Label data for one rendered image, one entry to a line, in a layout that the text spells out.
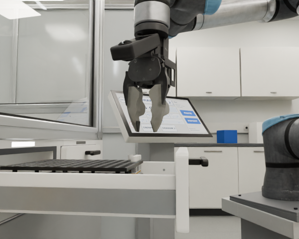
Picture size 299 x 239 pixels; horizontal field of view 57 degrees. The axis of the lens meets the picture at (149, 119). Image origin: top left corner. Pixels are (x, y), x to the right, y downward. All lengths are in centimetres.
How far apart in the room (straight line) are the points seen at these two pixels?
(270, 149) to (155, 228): 82
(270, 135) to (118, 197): 56
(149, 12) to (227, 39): 405
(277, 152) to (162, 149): 73
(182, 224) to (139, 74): 30
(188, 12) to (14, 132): 45
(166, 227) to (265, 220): 81
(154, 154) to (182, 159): 104
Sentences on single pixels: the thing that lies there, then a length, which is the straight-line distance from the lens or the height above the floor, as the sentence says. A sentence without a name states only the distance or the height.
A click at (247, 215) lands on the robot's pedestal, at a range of 86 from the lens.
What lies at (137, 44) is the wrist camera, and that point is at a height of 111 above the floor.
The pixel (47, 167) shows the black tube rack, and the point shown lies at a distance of 50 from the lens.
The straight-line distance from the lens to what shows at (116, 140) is 220.
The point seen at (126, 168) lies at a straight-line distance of 45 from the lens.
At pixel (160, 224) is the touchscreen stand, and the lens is 150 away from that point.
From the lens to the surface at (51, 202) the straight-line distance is 46.
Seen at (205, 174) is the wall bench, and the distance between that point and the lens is 355.
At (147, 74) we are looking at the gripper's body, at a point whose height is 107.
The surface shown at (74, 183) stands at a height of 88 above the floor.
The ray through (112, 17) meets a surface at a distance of 242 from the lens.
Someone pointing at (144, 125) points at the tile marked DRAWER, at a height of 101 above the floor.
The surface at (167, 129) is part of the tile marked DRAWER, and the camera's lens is 137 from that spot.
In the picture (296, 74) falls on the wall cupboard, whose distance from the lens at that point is 442.
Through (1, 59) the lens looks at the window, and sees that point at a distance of 61.
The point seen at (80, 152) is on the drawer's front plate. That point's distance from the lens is 86.
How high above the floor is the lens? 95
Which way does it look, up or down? 4 degrees up
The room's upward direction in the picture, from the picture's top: straight up
